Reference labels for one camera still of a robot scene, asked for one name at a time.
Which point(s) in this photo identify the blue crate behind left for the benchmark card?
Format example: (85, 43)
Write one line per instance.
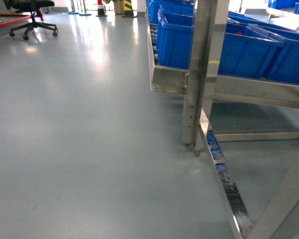
(184, 7)

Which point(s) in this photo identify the blue crate right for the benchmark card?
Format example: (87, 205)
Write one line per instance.
(284, 65)

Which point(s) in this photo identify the yellow black striped bollard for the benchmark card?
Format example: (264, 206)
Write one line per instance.
(128, 9)

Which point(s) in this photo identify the stainless steel roller rack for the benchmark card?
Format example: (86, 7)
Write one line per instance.
(201, 85)

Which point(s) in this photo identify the red white traffic cone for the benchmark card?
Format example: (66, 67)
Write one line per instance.
(101, 11)

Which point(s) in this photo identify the red metal table frame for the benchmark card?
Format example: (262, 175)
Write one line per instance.
(12, 18)

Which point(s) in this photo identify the large blue plastic crate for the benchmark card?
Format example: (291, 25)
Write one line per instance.
(246, 52)

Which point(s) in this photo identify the black office chair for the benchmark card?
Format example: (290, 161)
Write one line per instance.
(34, 8)

